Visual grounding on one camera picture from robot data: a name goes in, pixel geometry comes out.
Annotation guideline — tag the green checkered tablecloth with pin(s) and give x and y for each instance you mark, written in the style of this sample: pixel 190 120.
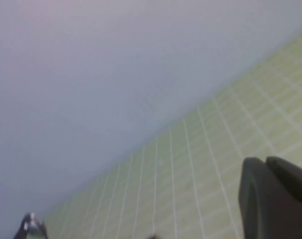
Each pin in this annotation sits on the green checkered tablecloth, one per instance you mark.
pixel 190 174

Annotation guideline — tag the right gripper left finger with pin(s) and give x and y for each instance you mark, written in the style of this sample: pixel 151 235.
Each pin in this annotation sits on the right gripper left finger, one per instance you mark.
pixel 31 230

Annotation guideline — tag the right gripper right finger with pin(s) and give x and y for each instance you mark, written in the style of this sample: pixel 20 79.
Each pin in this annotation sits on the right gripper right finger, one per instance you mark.
pixel 277 204

